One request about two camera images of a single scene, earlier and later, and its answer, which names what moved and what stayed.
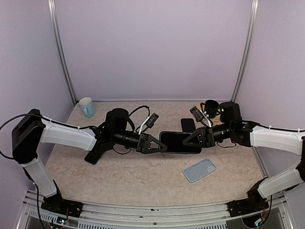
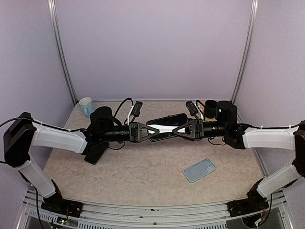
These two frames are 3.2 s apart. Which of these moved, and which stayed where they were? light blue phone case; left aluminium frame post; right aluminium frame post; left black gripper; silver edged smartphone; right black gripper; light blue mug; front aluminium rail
Moved: silver edged smartphone; left black gripper; right black gripper
Stayed: right aluminium frame post; front aluminium rail; light blue phone case; light blue mug; left aluminium frame post
